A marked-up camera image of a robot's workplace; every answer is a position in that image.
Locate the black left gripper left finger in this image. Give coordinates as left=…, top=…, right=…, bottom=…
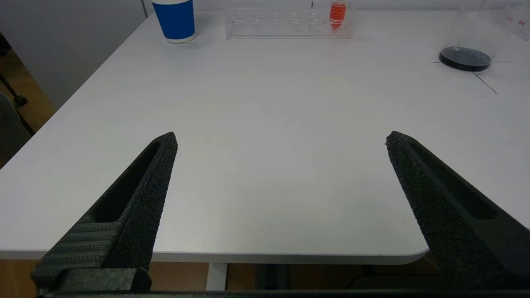
left=31, top=131, right=178, bottom=295

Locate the white table leg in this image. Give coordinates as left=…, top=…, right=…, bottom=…
left=206, top=263, right=229, bottom=291

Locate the clear glass beaker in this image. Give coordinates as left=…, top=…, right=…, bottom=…
left=438, top=0, right=523, bottom=73

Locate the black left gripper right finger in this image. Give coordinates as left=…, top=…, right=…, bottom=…
left=385, top=131, right=530, bottom=291

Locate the test tube with red pigment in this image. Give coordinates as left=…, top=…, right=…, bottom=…
left=329, top=0, right=347, bottom=31

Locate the white paper cup blue sleeve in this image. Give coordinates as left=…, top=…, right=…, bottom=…
left=151, top=0, right=196, bottom=44

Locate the clear acrylic test tube rack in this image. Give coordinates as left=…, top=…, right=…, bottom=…
left=506, top=0, right=530, bottom=42
left=225, top=0, right=355, bottom=40

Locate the black tripod stand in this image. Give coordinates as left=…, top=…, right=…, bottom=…
left=0, top=74, right=36, bottom=137

